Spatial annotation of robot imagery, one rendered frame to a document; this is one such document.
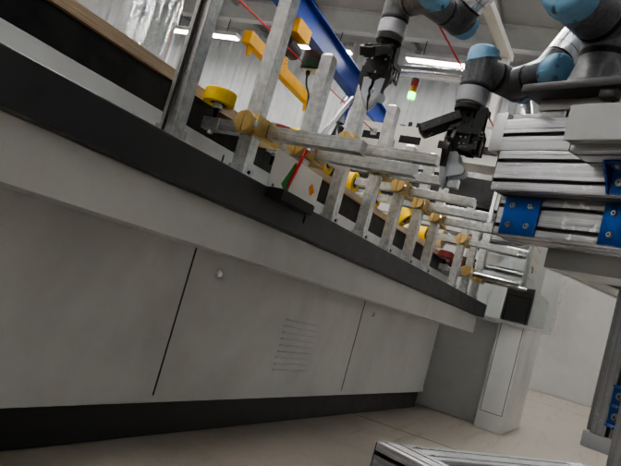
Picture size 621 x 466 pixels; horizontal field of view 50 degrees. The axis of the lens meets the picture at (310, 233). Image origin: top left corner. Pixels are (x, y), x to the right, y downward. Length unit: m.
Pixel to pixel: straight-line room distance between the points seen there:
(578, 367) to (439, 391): 6.39
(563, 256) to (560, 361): 9.02
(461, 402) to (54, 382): 3.08
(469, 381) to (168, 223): 3.12
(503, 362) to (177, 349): 2.59
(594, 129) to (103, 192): 0.88
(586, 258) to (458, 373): 2.82
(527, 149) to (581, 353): 9.12
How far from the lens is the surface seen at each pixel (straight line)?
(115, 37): 1.47
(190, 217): 1.41
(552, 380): 10.54
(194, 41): 1.35
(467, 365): 4.25
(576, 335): 10.54
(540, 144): 1.49
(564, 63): 1.63
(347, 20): 11.10
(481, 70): 1.68
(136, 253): 1.61
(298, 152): 1.71
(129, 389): 1.74
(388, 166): 1.67
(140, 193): 1.29
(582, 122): 1.30
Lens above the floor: 0.49
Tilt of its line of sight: 5 degrees up
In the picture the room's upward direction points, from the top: 16 degrees clockwise
